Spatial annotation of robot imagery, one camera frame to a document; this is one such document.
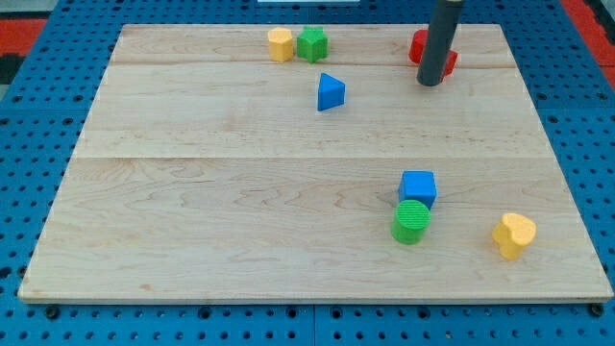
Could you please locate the blue triangle block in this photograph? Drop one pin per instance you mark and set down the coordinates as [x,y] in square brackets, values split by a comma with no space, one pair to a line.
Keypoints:
[330,92]

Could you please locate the wooden board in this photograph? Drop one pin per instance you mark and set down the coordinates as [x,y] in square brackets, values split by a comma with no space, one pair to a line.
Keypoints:
[205,175]

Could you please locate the green cylinder block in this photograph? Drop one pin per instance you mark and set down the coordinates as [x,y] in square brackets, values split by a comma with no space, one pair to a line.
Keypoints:
[410,222]

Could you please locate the blue cube block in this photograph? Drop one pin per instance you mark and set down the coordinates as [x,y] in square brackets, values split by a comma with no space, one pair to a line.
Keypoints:
[419,186]

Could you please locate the yellow hexagon block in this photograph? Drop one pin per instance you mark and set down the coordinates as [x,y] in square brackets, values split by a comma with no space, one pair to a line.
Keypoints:
[281,48]

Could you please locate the green star block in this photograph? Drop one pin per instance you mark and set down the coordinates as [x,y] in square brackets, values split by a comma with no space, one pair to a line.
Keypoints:
[312,44]

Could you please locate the red block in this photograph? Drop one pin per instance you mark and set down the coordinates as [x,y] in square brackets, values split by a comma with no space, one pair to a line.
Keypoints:
[417,47]

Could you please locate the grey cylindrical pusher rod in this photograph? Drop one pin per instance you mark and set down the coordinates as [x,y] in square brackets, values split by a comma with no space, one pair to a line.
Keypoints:
[441,32]

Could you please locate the yellow heart block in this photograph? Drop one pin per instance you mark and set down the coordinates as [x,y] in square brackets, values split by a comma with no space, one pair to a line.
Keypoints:
[513,233]

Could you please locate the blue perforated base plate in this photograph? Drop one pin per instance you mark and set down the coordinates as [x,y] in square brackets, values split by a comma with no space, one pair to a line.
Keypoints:
[564,58]

